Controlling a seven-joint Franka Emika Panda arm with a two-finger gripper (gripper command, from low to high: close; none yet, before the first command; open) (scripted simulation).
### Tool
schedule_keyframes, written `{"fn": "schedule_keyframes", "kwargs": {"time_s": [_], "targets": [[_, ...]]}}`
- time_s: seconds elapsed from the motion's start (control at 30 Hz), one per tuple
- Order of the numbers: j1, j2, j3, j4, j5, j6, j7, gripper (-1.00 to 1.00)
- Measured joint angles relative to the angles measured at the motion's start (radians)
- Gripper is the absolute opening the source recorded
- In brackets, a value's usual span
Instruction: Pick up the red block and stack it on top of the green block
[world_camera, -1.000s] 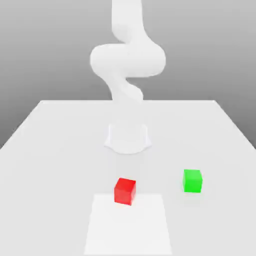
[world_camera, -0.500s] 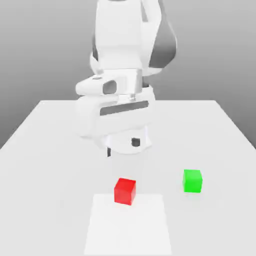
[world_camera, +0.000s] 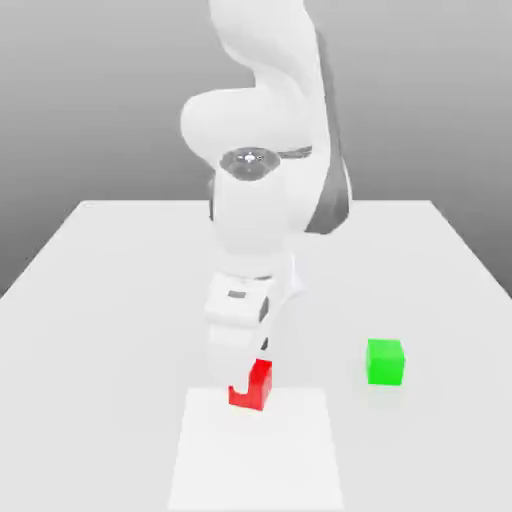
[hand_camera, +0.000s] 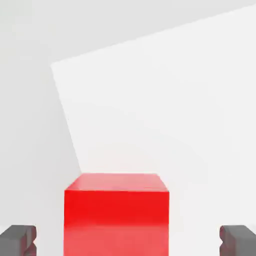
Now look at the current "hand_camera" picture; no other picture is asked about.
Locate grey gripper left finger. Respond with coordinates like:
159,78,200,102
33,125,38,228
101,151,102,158
0,224,38,256

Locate small red cube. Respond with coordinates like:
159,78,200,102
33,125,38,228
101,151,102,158
63,172,170,256

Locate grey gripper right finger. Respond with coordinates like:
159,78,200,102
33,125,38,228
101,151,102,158
218,225,256,256

